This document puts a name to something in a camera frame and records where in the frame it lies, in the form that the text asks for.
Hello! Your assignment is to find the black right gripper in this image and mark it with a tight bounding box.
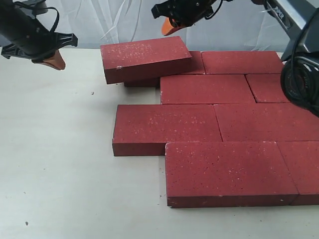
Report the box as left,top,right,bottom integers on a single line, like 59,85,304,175
151,0,216,36

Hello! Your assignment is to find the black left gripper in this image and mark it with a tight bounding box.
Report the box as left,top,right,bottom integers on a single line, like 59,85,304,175
0,0,78,71

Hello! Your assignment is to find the red brick top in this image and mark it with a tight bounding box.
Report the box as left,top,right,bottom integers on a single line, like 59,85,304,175
100,36,192,84

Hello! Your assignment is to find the red brick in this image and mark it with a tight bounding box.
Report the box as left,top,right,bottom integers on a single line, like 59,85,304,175
124,51,206,88
165,141,299,208
277,141,319,206
160,74,255,104
100,36,192,84
112,105,222,156
201,51,284,74

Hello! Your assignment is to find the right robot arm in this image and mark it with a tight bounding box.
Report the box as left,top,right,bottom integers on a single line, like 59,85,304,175
151,0,319,116

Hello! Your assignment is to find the red brick right second row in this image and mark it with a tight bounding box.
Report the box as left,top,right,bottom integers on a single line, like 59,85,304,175
245,74,289,103

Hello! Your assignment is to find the red brick right third row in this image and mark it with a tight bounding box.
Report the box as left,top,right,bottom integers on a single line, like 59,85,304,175
214,103,319,141

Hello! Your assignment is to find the white wrinkled backdrop cloth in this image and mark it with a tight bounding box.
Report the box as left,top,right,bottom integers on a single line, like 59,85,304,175
38,0,289,52

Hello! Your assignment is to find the left black cable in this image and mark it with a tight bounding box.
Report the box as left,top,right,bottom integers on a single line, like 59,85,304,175
14,0,60,33

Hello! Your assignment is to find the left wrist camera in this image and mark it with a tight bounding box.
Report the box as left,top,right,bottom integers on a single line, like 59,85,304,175
13,0,47,10

